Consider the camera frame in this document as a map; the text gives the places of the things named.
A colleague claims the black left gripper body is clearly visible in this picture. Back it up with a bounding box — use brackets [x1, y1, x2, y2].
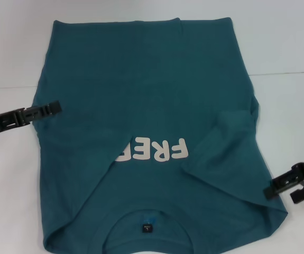
[0, 106, 32, 139]

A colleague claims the teal T-shirt with FREE print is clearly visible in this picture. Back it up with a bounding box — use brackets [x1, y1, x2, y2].
[33, 17, 287, 254]

